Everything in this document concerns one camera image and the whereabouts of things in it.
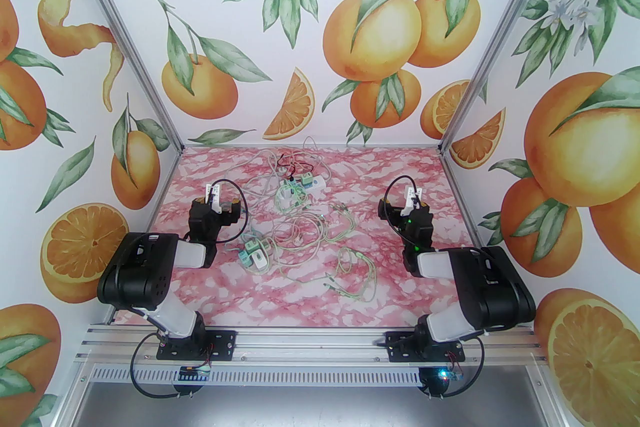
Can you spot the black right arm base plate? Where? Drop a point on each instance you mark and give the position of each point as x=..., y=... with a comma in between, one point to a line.
x=397, y=350

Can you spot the two-tone green usb charger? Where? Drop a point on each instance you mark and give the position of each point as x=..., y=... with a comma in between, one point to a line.
x=250, y=246

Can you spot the white power strip blue sockets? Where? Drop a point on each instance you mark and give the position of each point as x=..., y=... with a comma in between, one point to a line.
x=320, y=185

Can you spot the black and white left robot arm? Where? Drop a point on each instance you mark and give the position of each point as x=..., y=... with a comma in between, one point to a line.
x=135, y=270

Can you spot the teal dual-port usb charger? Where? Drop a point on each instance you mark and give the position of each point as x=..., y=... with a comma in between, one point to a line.
x=305, y=179

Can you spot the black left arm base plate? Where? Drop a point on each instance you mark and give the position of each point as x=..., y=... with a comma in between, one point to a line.
x=222, y=345

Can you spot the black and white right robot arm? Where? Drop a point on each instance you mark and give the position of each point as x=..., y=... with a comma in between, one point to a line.
x=490, y=285

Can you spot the aluminium corner post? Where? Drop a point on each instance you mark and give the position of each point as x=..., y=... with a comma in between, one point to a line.
x=131, y=44
x=497, y=44

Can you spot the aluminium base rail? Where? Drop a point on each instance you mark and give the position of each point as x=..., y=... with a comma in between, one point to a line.
x=310, y=345

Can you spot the small circuit board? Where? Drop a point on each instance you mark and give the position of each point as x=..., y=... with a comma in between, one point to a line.
x=195, y=372
x=447, y=375

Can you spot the grey metal panel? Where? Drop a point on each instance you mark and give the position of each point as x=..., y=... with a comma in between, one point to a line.
x=320, y=407

